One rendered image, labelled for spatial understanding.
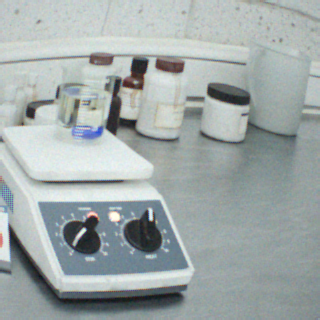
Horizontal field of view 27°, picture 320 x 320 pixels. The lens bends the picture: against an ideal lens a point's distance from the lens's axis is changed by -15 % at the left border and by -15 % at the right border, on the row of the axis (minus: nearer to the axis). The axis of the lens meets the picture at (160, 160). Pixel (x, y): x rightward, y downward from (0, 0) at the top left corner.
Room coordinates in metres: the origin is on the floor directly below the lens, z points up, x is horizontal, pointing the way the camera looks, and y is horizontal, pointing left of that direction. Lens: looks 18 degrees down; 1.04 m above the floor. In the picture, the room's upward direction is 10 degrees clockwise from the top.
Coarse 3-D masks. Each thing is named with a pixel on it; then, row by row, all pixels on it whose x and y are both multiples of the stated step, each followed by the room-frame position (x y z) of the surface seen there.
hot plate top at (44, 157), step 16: (16, 128) 0.64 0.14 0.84; (32, 128) 0.65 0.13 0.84; (48, 128) 0.66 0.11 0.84; (16, 144) 0.60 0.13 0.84; (32, 144) 0.60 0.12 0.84; (48, 144) 0.61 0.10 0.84; (64, 144) 0.62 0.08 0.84; (112, 144) 0.65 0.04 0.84; (32, 160) 0.56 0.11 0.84; (48, 160) 0.57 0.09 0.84; (64, 160) 0.58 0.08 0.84; (80, 160) 0.59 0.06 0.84; (96, 160) 0.60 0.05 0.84; (112, 160) 0.60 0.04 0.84; (128, 160) 0.61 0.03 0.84; (144, 160) 0.62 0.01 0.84; (32, 176) 0.54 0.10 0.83; (48, 176) 0.55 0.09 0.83; (64, 176) 0.56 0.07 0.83; (80, 176) 0.56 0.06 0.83; (96, 176) 0.57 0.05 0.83; (112, 176) 0.58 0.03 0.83; (128, 176) 0.59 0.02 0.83; (144, 176) 0.60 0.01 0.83
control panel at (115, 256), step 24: (48, 216) 0.52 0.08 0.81; (72, 216) 0.54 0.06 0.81; (120, 216) 0.56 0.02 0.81; (120, 240) 0.54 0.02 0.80; (168, 240) 0.56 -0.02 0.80; (72, 264) 0.49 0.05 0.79; (96, 264) 0.50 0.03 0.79; (120, 264) 0.51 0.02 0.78; (144, 264) 0.52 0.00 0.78; (168, 264) 0.54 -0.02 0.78
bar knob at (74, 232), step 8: (72, 224) 0.52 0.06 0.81; (80, 224) 0.53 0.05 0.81; (88, 224) 0.52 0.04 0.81; (96, 224) 0.52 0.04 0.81; (64, 232) 0.51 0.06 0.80; (72, 232) 0.52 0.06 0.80; (80, 232) 0.50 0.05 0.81; (88, 232) 0.51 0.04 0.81; (96, 232) 0.53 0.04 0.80; (72, 240) 0.50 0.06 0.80; (80, 240) 0.50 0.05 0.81; (88, 240) 0.52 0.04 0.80; (96, 240) 0.52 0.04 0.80; (72, 248) 0.51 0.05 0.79; (80, 248) 0.51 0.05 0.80; (88, 248) 0.51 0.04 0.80; (96, 248) 0.51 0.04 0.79
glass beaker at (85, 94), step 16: (64, 64) 0.65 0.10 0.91; (80, 64) 0.67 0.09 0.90; (96, 64) 0.67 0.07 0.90; (112, 64) 0.67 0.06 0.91; (64, 80) 0.63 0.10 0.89; (80, 80) 0.62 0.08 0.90; (96, 80) 0.62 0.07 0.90; (112, 80) 0.64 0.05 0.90; (64, 96) 0.63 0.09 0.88; (80, 96) 0.62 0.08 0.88; (96, 96) 0.63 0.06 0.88; (64, 112) 0.63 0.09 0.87; (80, 112) 0.62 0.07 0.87; (96, 112) 0.63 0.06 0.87; (64, 128) 0.62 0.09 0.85; (80, 128) 0.62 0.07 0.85; (96, 128) 0.63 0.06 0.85; (80, 144) 0.62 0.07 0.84; (96, 144) 0.63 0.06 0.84
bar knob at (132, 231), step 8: (144, 216) 0.55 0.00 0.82; (152, 216) 0.55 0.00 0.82; (128, 224) 0.55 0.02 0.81; (136, 224) 0.55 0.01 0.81; (144, 224) 0.54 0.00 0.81; (152, 224) 0.54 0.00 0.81; (128, 232) 0.54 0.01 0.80; (136, 232) 0.55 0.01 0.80; (144, 232) 0.54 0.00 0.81; (152, 232) 0.54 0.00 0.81; (160, 232) 0.56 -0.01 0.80; (128, 240) 0.54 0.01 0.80; (136, 240) 0.54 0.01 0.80; (144, 240) 0.53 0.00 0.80; (152, 240) 0.53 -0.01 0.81; (160, 240) 0.55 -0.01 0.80; (136, 248) 0.54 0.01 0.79; (144, 248) 0.54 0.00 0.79; (152, 248) 0.54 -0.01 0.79
